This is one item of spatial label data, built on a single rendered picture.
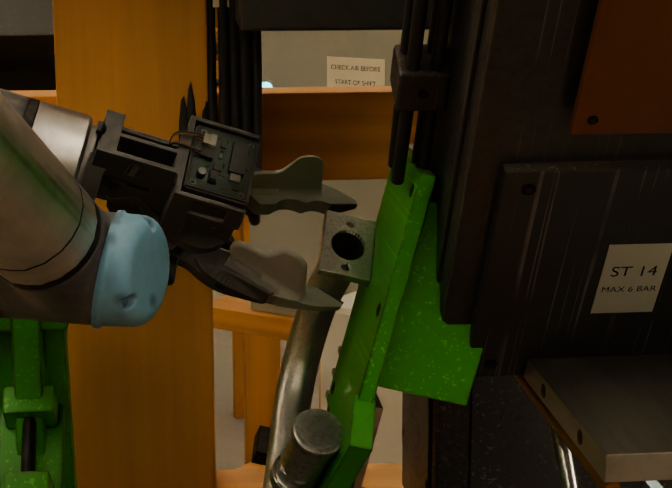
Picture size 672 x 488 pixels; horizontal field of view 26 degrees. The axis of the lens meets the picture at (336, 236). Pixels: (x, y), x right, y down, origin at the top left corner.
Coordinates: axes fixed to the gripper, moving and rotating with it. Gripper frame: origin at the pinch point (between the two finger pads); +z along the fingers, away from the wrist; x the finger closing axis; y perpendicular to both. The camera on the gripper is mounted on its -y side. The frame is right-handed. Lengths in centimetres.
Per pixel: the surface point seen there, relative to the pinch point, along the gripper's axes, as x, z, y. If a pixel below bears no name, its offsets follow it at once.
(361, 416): -14.0, 3.1, 2.2
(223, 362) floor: 174, 49, -331
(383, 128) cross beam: 30.5, 8.1, -20.1
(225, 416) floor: 135, 47, -293
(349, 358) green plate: -7.1, 2.8, -2.1
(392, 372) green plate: -10.3, 4.8, 2.8
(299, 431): -15.0, -0.6, -0.4
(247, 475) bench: 2.2, 5.6, -46.2
